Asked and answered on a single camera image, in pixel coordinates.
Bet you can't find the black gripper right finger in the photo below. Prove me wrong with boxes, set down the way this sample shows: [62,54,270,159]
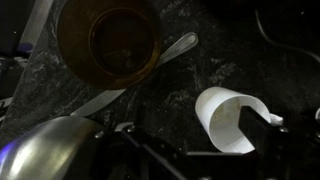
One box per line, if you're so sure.
[288,124,320,180]

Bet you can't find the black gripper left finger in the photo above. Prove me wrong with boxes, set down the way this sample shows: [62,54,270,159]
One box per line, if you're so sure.
[238,105,285,155]

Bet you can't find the white ceramic mug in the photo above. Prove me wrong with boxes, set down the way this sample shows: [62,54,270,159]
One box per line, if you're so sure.
[194,86,284,155]

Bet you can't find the silver metal spoon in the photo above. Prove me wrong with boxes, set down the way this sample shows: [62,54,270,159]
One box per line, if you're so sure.
[69,31,199,118]

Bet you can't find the amber glass cup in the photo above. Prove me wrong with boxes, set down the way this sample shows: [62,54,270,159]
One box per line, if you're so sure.
[56,0,163,90]

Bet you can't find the stainless steel coffee carafe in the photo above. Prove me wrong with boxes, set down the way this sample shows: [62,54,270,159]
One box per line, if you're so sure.
[0,114,188,180]

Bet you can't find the thin black cable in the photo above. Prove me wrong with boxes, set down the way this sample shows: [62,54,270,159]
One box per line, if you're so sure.
[254,8,320,64]

